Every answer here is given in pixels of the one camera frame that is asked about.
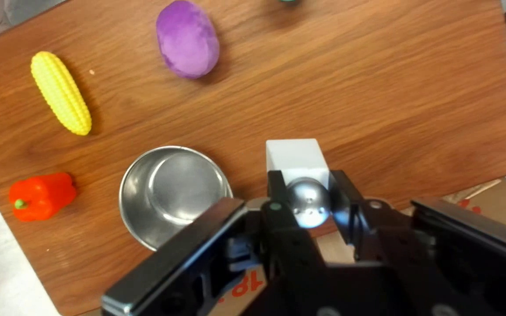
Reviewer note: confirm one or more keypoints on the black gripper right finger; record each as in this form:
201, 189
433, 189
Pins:
370, 229

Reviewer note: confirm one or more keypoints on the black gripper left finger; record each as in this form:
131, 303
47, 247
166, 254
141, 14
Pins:
280, 229

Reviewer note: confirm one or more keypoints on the white shaker with silver cap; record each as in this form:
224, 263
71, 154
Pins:
298, 159

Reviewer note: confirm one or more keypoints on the silver metal bowl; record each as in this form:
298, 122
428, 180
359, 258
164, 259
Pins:
171, 194

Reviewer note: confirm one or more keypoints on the brown cardboard board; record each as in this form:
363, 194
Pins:
500, 203

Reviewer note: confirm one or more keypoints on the purple plush toy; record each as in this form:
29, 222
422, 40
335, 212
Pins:
187, 38

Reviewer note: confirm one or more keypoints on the red toy bell pepper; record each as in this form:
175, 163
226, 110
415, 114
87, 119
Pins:
43, 198

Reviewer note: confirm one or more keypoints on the yellow toy corn cob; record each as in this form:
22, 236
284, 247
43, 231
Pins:
61, 94

